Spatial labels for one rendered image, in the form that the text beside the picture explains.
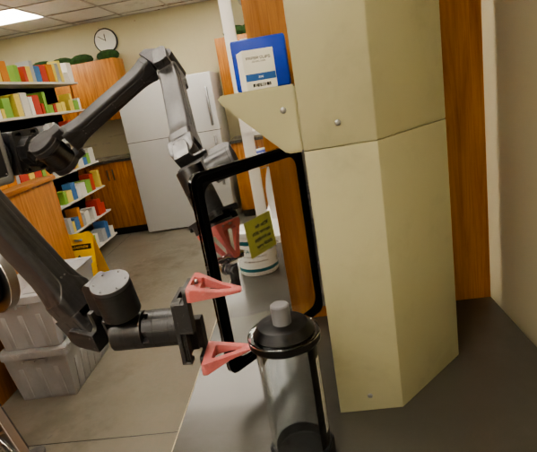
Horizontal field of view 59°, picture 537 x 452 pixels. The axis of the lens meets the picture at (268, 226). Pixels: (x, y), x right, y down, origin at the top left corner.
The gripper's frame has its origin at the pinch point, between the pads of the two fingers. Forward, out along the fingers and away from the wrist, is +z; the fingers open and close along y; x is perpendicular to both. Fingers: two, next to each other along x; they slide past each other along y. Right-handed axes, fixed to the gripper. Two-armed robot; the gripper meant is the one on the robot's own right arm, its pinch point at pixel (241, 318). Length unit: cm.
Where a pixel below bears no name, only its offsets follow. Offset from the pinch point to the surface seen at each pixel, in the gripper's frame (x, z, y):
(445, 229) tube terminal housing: 20.7, 36.0, 3.2
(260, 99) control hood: 8.6, 6.8, 30.7
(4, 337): 164, -166, -81
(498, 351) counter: 22, 46, -24
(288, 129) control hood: 8.5, 10.3, 25.9
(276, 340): -4.7, 5.3, -1.3
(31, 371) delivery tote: 163, -156, -103
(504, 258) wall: 45, 56, -14
